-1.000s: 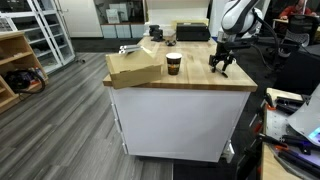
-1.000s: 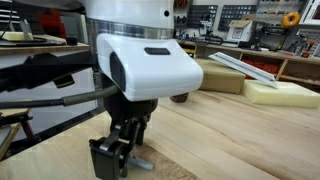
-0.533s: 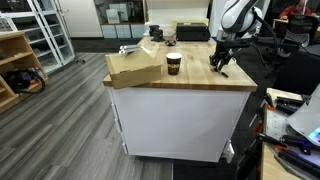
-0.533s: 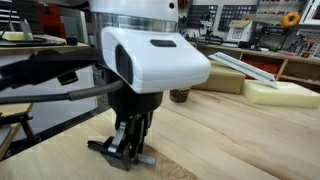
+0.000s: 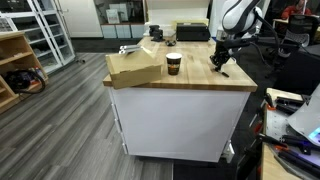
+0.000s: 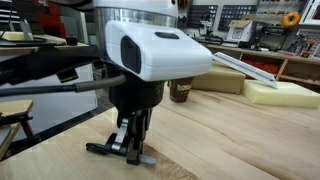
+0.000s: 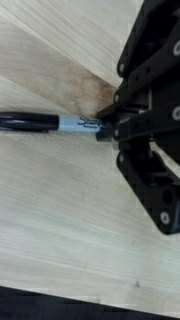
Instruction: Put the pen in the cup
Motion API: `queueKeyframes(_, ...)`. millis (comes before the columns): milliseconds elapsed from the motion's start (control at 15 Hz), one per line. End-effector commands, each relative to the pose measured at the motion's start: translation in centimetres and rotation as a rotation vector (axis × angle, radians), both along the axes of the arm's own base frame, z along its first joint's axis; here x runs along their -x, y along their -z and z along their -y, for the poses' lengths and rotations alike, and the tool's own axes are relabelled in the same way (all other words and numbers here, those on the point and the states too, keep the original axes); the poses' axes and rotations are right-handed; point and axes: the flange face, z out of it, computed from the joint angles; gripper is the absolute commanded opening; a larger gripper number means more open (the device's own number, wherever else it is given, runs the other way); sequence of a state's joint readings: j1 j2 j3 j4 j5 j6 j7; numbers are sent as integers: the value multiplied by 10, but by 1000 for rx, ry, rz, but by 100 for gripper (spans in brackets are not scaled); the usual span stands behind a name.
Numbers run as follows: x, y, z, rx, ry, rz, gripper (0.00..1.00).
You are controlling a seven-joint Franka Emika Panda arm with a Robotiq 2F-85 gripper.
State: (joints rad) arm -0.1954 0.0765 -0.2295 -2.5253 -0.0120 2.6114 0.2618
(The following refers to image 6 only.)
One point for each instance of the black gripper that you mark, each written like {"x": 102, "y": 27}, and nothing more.
{"x": 136, "y": 95}

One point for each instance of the black pen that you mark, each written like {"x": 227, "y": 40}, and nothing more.
{"x": 96, "y": 147}

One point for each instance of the brown paper coffee cup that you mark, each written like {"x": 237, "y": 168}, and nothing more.
{"x": 180, "y": 91}

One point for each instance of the white side desk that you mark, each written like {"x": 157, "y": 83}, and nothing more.
{"x": 50, "y": 106}

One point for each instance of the small black round object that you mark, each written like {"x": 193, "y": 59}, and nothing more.
{"x": 71, "y": 40}

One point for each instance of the small wooden stool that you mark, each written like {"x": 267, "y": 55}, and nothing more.
{"x": 15, "y": 115}

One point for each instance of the red tool cabinet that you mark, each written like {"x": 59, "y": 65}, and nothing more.
{"x": 50, "y": 18}

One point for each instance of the yellow foam pad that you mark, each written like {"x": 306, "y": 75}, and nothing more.
{"x": 15, "y": 35}

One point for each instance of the white cardboard box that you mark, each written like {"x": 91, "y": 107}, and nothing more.
{"x": 240, "y": 31}

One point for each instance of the pale yellow foam block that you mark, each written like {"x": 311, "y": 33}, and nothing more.
{"x": 283, "y": 95}

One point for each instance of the dark pegboard bin rack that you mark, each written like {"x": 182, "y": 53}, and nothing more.
{"x": 235, "y": 13}

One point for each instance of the black machine on workbench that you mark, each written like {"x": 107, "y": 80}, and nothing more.
{"x": 263, "y": 35}

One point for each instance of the long wooden workbench shelf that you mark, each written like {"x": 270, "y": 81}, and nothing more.
{"x": 293, "y": 65}

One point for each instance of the orange tape roll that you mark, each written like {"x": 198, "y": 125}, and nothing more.
{"x": 291, "y": 19}

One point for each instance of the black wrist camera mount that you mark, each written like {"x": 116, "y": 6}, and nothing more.
{"x": 40, "y": 63}

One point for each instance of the aluminium extrusion rail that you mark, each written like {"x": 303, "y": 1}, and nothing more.
{"x": 246, "y": 68}

